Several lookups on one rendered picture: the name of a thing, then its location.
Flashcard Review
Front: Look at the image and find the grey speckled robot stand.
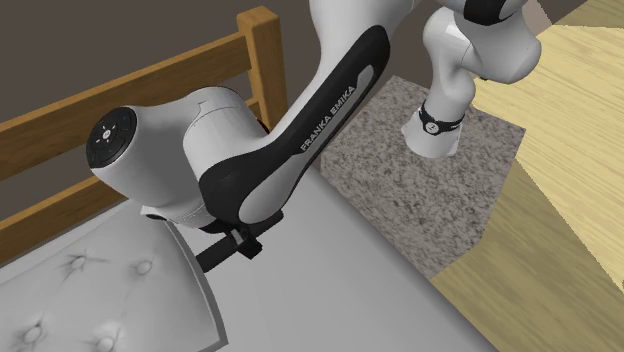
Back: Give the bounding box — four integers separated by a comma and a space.
319, 75, 528, 281

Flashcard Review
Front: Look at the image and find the grey tufted pillow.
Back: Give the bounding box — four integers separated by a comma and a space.
0, 214, 229, 352

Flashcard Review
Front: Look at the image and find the wooden bed with grey mattress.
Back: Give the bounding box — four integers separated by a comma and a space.
0, 5, 499, 352

